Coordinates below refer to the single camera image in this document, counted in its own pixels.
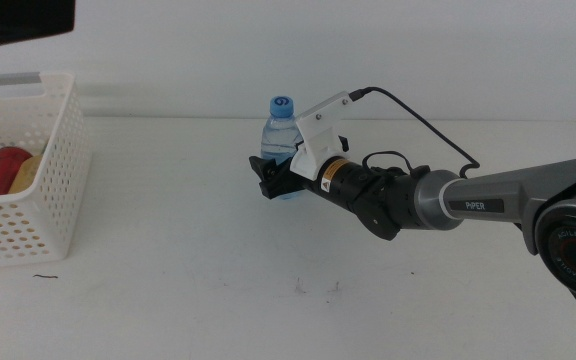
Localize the clear water bottle blue cap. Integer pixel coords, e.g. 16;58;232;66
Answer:
260;95;305;201

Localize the yellow tea bottle white cap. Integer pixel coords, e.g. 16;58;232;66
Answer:
7;153;44;195

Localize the white perforated plastic basket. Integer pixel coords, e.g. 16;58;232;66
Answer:
0;71;92;271

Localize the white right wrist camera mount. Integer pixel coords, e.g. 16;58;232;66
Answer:
289;90;354;180

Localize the thin black right gripper cable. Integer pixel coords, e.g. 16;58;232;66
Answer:
361;150;432;179

